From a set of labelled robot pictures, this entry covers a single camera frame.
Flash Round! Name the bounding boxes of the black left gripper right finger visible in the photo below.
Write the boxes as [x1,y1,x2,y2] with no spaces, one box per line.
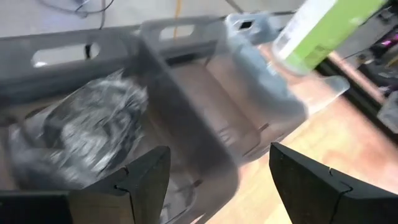
[269,142,398,224]

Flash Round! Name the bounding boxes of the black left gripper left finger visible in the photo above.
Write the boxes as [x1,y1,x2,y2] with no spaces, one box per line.
[68,146,172,224]

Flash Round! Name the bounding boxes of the clear plastic bag dark contents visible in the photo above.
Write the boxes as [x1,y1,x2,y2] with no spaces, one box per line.
[8,70,149,191]

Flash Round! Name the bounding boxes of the clear plastic bin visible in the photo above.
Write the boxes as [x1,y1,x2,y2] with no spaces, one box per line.
[217,11,351,164]

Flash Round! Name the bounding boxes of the grey plastic bin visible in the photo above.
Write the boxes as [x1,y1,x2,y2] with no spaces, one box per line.
[138,16,269,163]
[0,26,241,224]

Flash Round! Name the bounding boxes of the black table frame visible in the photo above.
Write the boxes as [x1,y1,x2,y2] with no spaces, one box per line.
[315,57,398,144]

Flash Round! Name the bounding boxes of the yellow hanging cable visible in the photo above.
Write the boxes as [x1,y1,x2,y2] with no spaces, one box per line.
[173,0,183,40]

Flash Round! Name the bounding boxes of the black coiled cable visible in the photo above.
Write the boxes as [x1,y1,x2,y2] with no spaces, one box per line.
[36,0,115,31]

